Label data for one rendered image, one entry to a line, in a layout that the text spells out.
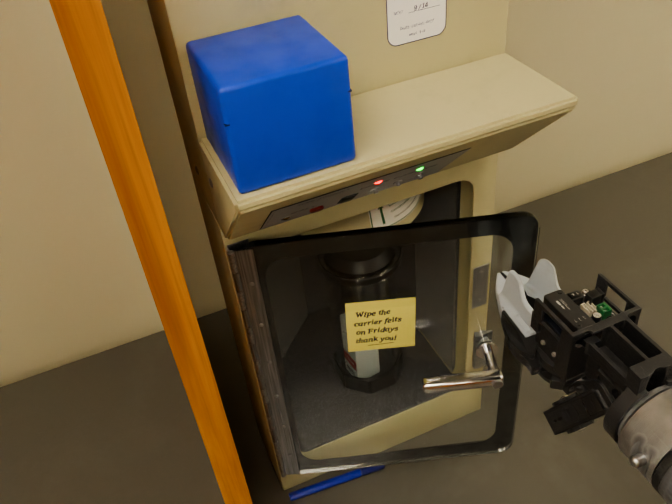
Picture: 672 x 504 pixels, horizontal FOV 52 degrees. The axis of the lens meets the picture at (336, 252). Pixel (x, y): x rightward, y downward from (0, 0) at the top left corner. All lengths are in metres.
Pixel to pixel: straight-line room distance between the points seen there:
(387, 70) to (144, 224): 0.27
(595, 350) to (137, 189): 0.39
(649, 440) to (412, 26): 0.40
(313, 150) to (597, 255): 0.92
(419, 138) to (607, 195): 0.99
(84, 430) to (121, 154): 0.73
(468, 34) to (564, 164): 0.88
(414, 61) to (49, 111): 0.58
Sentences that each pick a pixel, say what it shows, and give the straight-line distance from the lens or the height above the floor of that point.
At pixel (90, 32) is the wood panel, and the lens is 0.49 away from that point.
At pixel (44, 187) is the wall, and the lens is 1.13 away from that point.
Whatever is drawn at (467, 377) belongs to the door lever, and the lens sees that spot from 0.79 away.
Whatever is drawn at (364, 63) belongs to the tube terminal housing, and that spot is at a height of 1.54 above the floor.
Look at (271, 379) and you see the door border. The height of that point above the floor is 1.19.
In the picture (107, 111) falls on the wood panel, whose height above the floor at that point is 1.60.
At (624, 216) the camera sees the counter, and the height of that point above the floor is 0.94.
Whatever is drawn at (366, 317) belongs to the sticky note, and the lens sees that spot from 0.76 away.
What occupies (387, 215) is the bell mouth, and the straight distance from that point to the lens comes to 0.79.
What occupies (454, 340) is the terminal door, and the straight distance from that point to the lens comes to 0.81.
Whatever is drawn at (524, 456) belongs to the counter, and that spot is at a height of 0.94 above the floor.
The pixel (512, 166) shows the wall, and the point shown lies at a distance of 1.46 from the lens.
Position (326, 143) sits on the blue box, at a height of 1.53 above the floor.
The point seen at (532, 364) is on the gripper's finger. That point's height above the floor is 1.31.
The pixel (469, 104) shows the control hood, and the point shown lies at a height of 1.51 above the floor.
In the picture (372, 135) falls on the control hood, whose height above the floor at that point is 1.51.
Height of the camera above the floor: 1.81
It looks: 40 degrees down
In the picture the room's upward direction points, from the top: 6 degrees counter-clockwise
